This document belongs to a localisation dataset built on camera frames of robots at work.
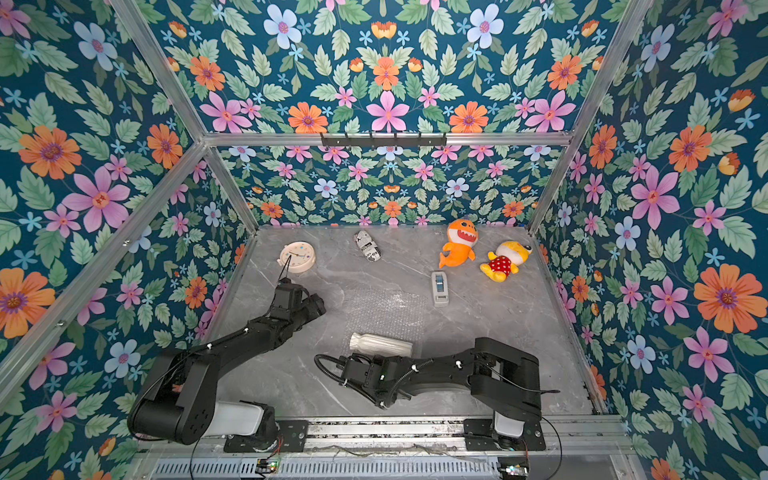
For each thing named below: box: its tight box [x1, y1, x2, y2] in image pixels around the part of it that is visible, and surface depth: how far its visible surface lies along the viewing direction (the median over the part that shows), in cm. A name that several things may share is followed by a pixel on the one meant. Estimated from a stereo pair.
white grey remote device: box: [431, 271, 449, 307], surface depth 100 cm
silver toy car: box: [354, 230, 382, 262], surface depth 112 cm
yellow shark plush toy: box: [480, 241, 533, 283], surface depth 104 cm
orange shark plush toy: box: [438, 219, 479, 269], surface depth 110 cm
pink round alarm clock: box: [277, 241, 316, 273], surface depth 110 cm
